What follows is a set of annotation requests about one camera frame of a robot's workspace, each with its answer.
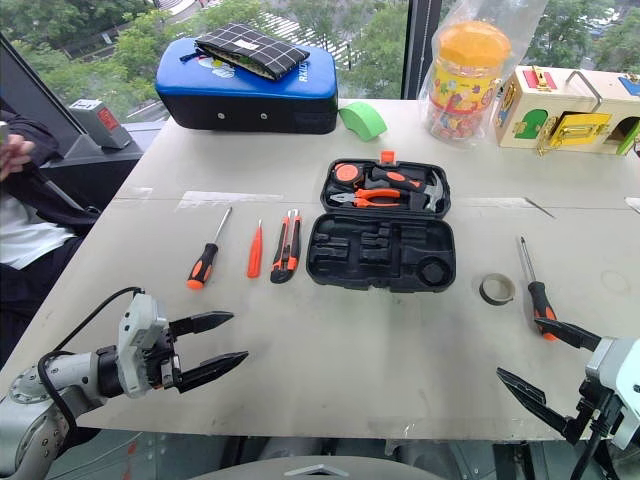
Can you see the grey tape roll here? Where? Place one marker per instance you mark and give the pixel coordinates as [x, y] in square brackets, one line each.
[484, 292]

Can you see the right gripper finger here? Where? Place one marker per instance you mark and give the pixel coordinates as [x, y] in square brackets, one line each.
[535, 397]
[570, 334]

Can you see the black orange utility knife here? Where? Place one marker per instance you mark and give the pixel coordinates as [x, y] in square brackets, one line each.
[285, 250]

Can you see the wooden latch busy box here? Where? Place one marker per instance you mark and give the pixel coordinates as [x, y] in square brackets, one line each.
[520, 95]

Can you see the clear plastic bag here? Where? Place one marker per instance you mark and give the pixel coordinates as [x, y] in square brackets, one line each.
[500, 15]

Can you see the grey rounded shape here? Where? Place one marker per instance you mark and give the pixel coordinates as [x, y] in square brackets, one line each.
[320, 472]

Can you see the green arched foam block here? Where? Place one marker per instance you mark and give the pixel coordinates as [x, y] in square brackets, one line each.
[365, 122]

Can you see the person's bare hand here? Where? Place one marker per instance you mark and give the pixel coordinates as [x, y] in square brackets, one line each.
[15, 155]

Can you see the black plastic tool case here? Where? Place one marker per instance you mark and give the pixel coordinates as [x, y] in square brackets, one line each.
[350, 270]

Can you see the dark slanted metal frame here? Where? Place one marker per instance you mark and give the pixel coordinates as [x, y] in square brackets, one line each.
[30, 90]

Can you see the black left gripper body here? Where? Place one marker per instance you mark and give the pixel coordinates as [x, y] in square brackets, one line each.
[167, 362]

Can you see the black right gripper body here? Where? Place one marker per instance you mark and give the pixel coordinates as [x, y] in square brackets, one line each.
[592, 410]

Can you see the black white checkered pouch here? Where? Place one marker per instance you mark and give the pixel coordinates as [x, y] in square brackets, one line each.
[250, 50]

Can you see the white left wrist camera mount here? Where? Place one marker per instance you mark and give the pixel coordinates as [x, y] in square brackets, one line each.
[140, 325]

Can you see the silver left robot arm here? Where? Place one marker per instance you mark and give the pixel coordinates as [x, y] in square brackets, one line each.
[30, 430]

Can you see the candy jar orange lid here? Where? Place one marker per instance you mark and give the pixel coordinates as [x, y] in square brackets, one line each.
[465, 90]

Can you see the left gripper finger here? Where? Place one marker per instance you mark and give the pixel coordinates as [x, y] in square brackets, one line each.
[215, 369]
[205, 321]

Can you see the orange black tape measure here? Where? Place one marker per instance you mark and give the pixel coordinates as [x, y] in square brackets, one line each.
[345, 172]

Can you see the slim orange test pen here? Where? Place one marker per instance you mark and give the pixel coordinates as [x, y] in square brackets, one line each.
[255, 255]

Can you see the grey device red label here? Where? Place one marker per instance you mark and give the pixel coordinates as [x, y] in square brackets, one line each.
[107, 131]

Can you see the person's dark clothed body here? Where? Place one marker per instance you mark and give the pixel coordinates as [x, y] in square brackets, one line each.
[35, 200]

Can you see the blue black padded case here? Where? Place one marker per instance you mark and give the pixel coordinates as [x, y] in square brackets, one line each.
[240, 102]

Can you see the dark window pillar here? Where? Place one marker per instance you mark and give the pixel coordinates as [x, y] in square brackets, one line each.
[421, 50]

